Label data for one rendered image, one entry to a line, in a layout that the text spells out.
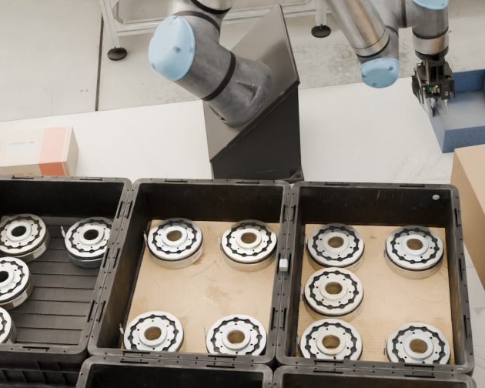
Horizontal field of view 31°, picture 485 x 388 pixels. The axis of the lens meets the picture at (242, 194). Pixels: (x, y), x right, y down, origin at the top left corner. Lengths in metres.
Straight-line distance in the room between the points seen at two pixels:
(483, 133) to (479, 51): 1.53
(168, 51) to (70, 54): 1.95
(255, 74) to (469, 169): 0.47
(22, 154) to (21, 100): 1.47
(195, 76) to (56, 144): 0.43
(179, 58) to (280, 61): 0.23
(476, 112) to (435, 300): 0.68
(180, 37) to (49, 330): 0.61
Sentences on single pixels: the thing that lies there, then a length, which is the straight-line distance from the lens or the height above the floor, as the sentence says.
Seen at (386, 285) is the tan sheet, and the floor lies 0.83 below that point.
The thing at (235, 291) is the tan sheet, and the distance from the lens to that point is 1.57.
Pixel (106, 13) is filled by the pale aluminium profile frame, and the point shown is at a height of 0.21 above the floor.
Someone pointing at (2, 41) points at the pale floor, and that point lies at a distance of 3.83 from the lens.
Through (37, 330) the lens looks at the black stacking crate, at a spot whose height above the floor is 0.83.
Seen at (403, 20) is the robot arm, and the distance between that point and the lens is 1.82.
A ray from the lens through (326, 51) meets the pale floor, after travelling 3.48.
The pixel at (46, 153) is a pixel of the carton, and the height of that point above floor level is 0.77.
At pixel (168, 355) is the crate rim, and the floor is 0.93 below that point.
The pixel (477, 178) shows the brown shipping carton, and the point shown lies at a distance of 1.72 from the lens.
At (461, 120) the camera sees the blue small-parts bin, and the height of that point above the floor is 0.70.
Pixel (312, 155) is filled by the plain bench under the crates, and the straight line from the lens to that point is 1.99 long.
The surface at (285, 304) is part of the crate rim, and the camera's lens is 1.42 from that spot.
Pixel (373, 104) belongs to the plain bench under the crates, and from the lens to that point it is 2.13.
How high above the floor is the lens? 2.06
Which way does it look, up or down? 45 degrees down
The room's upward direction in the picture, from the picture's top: 6 degrees counter-clockwise
